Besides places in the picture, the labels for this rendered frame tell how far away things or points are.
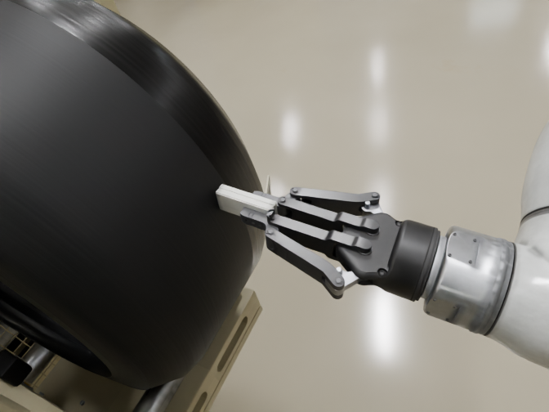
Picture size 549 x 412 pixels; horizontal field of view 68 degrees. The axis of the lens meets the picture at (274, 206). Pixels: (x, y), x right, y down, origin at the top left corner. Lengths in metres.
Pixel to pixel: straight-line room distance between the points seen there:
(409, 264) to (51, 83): 0.37
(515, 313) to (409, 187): 1.88
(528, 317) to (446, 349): 1.36
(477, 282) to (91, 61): 0.41
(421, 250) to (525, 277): 0.08
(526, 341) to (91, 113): 0.43
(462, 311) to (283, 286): 1.55
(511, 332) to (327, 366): 1.34
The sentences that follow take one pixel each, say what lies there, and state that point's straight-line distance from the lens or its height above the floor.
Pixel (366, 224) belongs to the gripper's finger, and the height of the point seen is 1.25.
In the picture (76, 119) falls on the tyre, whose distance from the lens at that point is 0.43.
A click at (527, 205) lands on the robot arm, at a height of 1.24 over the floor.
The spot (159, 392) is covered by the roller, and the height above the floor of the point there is 0.92.
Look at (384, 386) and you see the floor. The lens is 1.68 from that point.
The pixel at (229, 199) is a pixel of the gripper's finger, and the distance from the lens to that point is 0.46.
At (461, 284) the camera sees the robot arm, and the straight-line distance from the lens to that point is 0.39.
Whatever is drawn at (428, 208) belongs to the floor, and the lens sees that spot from 2.16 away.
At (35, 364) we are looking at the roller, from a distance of 0.95.
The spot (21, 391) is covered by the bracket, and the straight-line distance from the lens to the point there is 0.88.
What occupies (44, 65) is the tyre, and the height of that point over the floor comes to 1.43.
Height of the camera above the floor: 1.57
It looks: 44 degrees down
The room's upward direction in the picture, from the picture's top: 16 degrees counter-clockwise
